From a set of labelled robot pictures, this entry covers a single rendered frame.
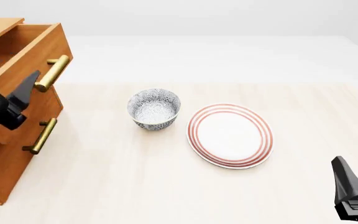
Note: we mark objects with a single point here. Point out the blue patterned bowl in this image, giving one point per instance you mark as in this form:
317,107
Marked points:
154,112

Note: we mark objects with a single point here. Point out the wooden cabinet drawer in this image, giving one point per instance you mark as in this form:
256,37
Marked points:
57,44
47,105

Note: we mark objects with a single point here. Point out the white plate with red rings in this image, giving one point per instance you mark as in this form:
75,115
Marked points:
230,137

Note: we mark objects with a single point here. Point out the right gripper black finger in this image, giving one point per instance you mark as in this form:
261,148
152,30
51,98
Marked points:
350,186

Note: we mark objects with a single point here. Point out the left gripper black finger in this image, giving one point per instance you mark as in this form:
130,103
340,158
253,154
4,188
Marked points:
23,93

